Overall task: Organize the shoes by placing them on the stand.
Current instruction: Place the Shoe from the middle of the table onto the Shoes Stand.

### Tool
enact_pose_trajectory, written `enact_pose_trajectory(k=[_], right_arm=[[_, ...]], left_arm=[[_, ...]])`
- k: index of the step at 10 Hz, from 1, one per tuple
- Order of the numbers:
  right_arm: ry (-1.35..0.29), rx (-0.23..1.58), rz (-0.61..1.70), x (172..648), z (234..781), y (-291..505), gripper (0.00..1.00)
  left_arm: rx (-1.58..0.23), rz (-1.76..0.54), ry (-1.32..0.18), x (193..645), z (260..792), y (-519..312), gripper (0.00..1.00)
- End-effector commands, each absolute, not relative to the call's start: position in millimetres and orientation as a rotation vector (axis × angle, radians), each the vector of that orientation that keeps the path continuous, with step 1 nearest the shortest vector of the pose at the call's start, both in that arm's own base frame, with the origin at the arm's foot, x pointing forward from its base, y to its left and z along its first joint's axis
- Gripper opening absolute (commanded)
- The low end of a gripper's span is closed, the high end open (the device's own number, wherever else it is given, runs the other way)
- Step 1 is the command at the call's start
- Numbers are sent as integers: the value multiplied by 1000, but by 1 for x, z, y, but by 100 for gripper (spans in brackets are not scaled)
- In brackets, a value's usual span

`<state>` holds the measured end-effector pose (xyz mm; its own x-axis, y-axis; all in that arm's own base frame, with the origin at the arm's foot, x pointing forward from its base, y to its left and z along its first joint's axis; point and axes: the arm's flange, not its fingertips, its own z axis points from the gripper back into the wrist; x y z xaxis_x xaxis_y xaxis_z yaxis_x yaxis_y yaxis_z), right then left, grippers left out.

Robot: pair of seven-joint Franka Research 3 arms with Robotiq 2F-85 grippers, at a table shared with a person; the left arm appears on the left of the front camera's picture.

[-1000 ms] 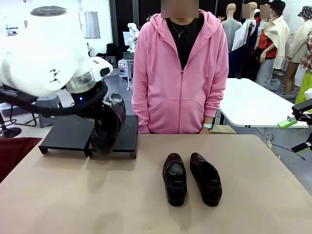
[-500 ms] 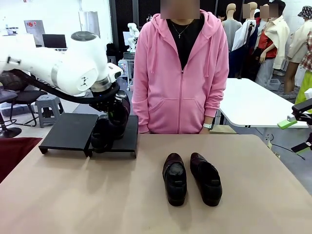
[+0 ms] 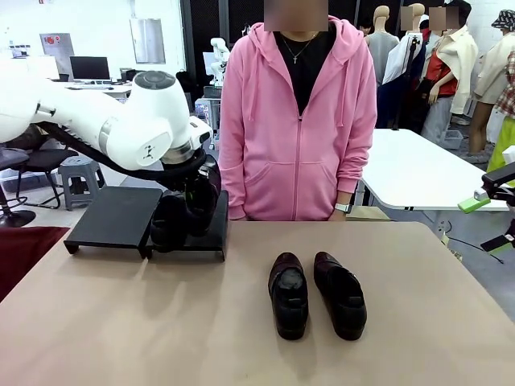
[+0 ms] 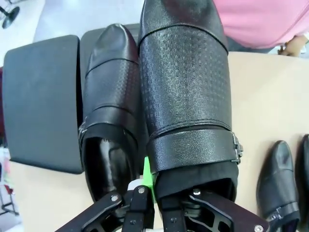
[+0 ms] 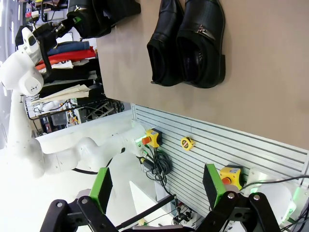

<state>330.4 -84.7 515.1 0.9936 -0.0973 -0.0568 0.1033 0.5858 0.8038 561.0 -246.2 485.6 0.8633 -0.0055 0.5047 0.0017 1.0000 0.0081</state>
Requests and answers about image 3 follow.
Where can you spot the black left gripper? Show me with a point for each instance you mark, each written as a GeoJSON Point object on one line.
{"type": "Point", "coordinates": [209, 173]}

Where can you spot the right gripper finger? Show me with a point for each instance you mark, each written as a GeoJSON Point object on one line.
{"type": "Point", "coordinates": [499, 243]}
{"type": "Point", "coordinates": [472, 205]}

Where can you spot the black leather dress shoe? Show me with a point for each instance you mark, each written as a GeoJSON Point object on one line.
{"type": "Point", "coordinates": [203, 217]}
{"type": "Point", "coordinates": [167, 229]}

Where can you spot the dark loafer with grey stuffing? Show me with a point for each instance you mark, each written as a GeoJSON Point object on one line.
{"type": "Point", "coordinates": [289, 317]}

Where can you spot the dark leather loafer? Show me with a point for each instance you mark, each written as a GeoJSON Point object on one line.
{"type": "Point", "coordinates": [346, 317]}

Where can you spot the person's right forearm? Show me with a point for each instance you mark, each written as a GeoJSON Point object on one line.
{"type": "Point", "coordinates": [233, 189]}

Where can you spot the person's left forearm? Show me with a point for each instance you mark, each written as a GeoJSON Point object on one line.
{"type": "Point", "coordinates": [352, 177]}

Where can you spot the small white background robot arm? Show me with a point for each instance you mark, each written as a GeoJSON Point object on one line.
{"type": "Point", "coordinates": [219, 46]}

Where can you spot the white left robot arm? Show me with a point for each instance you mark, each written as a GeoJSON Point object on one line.
{"type": "Point", "coordinates": [137, 132]}

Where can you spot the person's left hand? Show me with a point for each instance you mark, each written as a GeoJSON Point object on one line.
{"type": "Point", "coordinates": [338, 217]}

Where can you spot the neon green trousers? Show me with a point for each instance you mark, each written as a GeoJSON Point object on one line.
{"type": "Point", "coordinates": [503, 149]}

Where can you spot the grey plastic bin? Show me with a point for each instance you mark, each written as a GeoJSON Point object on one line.
{"type": "Point", "coordinates": [452, 140]}

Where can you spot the white rectangular table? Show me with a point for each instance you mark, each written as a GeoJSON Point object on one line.
{"type": "Point", "coordinates": [410, 169]}

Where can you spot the clear plastic storage box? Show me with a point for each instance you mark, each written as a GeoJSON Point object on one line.
{"type": "Point", "coordinates": [205, 114]}

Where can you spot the person in pink hoodie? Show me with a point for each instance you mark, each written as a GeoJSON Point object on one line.
{"type": "Point", "coordinates": [261, 120]}

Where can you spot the grey plastic stool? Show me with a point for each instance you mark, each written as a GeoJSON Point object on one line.
{"type": "Point", "coordinates": [80, 165]}

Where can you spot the black backpack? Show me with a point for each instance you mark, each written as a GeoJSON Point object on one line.
{"type": "Point", "coordinates": [185, 82]}

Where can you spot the white wristwatch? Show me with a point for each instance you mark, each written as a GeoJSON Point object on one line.
{"type": "Point", "coordinates": [343, 208]}

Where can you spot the white office desk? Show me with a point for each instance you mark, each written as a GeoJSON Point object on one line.
{"type": "Point", "coordinates": [104, 90]}

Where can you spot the large black office chair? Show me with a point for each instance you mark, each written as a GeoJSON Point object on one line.
{"type": "Point", "coordinates": [44, 157]}

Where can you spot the mannequin with cream jacket red top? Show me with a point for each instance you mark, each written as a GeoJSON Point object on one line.
{"type": "Point", "coordinates": [462, 52]}

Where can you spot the mannequin with white navy garment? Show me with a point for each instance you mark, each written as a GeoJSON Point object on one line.
{"type": "Point", "coordinates": [400, 60]}

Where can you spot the black computer monitor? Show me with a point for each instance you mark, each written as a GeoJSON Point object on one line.
{"type": "Point", "coordinates": [89, 68]}

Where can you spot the black inner shirt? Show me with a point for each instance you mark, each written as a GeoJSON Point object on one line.
{"type": "Point", "coordinates": [306, 76]}

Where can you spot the dark red fabric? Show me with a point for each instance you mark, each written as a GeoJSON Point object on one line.
{"type": "Point", "coordinates": [28, 253]}

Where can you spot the mannequin with grey tank top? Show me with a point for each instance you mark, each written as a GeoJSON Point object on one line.
{"type": "Point", "coordinates": [384, 52]}

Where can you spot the white monitor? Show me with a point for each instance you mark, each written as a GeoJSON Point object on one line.
{"type": "Point", "coordinates": [42, 66]}

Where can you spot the person's blurred head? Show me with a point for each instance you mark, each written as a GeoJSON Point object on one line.
{"type": "Point", "coordinates": [295, 14]}

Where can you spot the white wall cabinet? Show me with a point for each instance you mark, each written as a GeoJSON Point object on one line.
{"type": "Point", "coordinates": [147, 40]}

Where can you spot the grey wall panel red sign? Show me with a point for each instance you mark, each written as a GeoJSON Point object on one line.
{"type": "Point", "coordinates": [60, 46]}

